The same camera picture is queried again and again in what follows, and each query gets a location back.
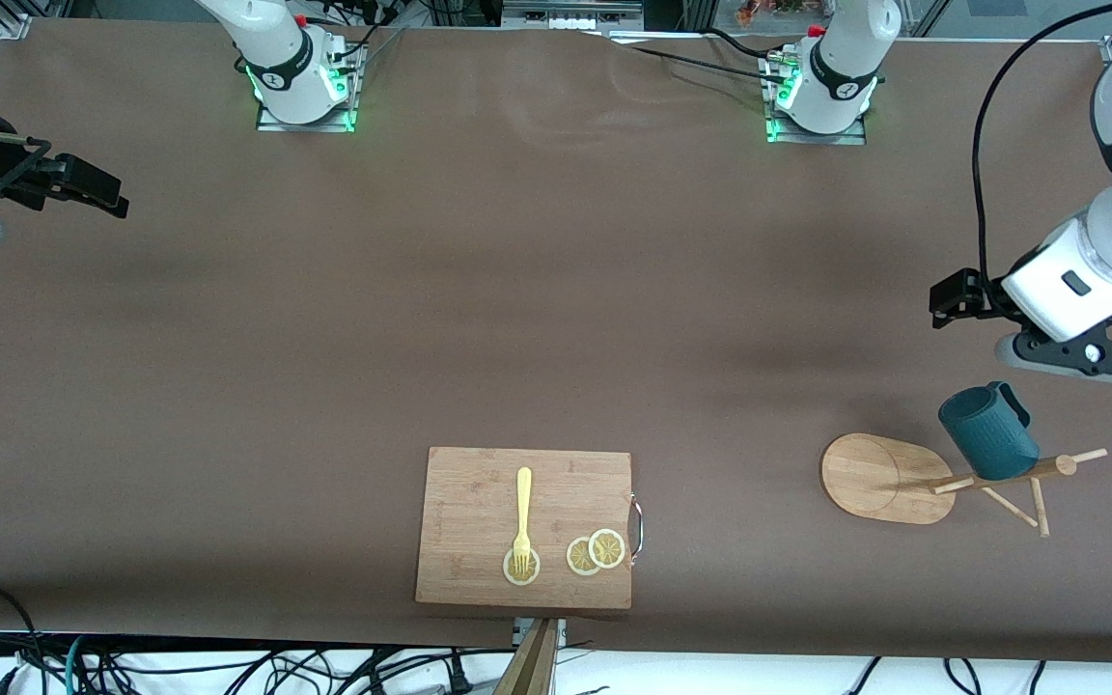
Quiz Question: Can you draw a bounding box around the teal cup yellow inside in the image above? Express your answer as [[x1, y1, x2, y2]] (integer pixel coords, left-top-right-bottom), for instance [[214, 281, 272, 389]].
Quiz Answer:
[[937, 381, 1042, 482]]

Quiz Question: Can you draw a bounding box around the wooden cup rack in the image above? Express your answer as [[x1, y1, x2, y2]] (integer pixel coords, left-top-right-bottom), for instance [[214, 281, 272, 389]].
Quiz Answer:
[[820, 432, 1109, 539]]

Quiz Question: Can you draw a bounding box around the white power strip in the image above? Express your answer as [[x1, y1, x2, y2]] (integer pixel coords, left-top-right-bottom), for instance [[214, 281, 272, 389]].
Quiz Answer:
[[503, 0, 644, 30]]

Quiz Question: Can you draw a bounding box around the yellow plastic fork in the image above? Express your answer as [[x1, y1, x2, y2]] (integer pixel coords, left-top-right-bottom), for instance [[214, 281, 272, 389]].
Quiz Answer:
[[512, 467, 534, 575]]

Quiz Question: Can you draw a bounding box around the wooden slat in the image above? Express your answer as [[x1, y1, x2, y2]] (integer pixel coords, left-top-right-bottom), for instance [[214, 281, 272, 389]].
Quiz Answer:
[[493, 618, 562, 695]]

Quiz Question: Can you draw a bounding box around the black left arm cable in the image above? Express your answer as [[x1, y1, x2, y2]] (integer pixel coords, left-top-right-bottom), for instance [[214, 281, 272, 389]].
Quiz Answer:
[[971, 0, 1112, 283]]

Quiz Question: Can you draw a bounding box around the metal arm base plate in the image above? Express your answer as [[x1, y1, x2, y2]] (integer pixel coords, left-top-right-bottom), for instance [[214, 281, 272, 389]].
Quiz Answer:
[[255, 39, 362, 133], [764, 48, 868, 146]]

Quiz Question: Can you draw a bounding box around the black table cable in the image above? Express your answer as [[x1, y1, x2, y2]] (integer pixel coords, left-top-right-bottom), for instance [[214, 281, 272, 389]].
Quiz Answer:
[[604, 27, 793, 86]]

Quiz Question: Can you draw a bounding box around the bamboo cutting board metal handle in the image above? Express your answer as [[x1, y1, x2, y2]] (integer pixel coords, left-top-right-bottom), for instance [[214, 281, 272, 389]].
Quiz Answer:
[[414, 445, 646, 611]]

